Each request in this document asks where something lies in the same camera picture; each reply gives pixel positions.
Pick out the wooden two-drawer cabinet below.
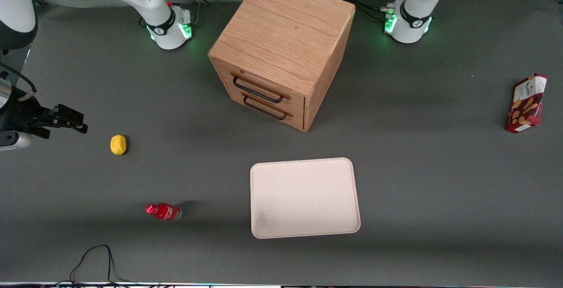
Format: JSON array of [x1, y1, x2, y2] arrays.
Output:
[[208, 0, 356, 132]]

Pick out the beige plastic tray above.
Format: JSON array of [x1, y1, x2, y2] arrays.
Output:
[[250, 157, 361, 239]]

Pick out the black metal drawer handle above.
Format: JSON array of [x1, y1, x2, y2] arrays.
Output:
[[231, 73, 287, 104], [242, 94, 293, 121]]

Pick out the red cookie box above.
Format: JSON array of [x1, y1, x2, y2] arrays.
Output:
[[505, 73, 548, 134]]

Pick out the black left arm base cables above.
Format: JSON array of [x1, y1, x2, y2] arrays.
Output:
[[336, 0, 393, 21]]

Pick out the red cola bottle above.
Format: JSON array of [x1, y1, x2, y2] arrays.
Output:
[[145, 203, 182, 221]]

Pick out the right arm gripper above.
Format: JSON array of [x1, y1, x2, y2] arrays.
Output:
[[0, 87, 88, 139]]

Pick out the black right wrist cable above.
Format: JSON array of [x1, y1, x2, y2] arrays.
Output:
[[0, 62, 37, 102]]

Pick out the yellow lemon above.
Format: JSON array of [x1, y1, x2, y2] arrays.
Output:
[[110, 135, 128, 156]]

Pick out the thin black table cable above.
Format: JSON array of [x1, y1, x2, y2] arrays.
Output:
[[69, 244, 146, 286]]

